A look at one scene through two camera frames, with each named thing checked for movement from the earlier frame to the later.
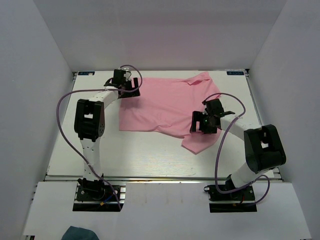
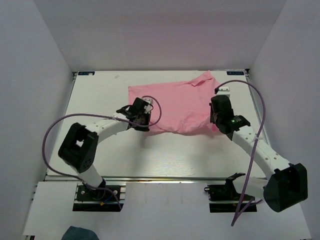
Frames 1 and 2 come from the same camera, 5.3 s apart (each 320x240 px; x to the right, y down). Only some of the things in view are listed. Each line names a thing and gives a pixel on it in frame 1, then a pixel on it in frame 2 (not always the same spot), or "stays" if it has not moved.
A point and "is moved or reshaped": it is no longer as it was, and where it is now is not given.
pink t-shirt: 166,105 is moved or reshaped
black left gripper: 133,92 → 147,117
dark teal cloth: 74,233 stays
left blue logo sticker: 86,73 stays
